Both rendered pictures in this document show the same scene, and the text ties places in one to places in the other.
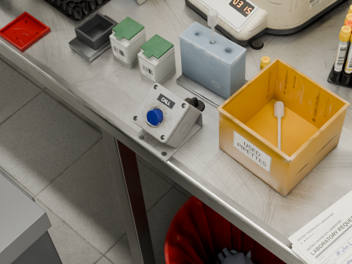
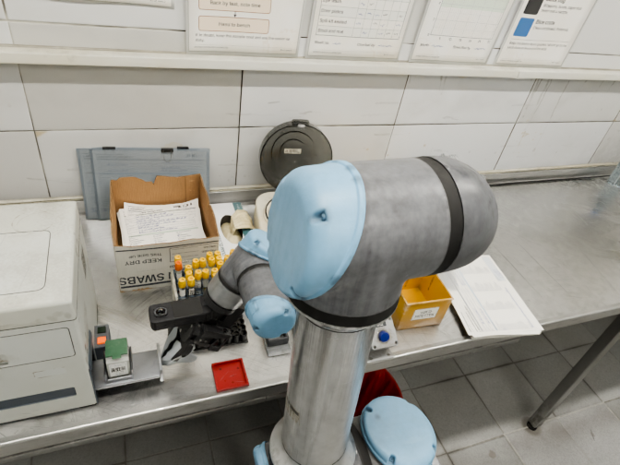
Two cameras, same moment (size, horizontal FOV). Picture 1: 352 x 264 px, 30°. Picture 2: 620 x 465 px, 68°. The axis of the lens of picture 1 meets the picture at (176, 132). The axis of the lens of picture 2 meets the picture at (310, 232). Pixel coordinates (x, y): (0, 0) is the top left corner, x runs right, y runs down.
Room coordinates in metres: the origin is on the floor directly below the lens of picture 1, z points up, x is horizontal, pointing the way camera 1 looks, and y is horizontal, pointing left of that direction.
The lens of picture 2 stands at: (0.59, 0.77, 1.75)
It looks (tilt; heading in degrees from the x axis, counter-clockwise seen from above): 38 degrees down; 287
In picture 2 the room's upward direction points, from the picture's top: 11 degrees clockwise
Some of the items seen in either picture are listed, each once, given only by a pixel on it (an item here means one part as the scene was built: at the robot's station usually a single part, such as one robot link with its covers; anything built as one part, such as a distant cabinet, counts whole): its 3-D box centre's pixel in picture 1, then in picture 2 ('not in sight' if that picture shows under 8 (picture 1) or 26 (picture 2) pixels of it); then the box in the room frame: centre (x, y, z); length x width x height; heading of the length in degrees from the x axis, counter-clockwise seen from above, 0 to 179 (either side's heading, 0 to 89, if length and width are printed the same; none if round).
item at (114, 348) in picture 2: not in sight; (116, 349); (1.05, 0.38, 0.98); 0.05 x 0.04 x 0.01; 134
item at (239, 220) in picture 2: not in sight; (234, 233); (1.08, -0.11, 0.92); 0.24 x 0.12 x 0.10; 134
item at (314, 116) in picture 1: (281, 127); (412, 295); (0.57, -0.15, 0.93); 0.13 x 0.13 x 0.10; 41
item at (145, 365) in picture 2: not in sight; (106, 370); (1.06, 0.39, 0.92); 0.21 x 0.07 x 0.05; 44
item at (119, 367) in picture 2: not in sight; (118, 359); (1.05, 0.38, 0.95); 0.05 x 0.04 x 0.06; 134
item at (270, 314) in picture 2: not in sight; (275, 300); (0.78, 0.26, 1.17); 0.11 x 0.11 x 0.08; 45
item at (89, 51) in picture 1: (97, 33); (275, 334); (0.83, 0.12, 0.89); 0.09 x 0.05 x 0.04; 133
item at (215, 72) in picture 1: (212, 64); not in sight; (0.70, -0.07, 0.92); 0.10 x 0.07 x 0.10; 46
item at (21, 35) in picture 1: (23, 31); (230, 375); (0.86, 0.26, 0.88); 0.07 x 0.07 x 0.01; 44
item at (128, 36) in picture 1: (129, 42); not in sight; (0.78, 0.07, 0.91); 0.05 x 0.04 x 0.07; 134
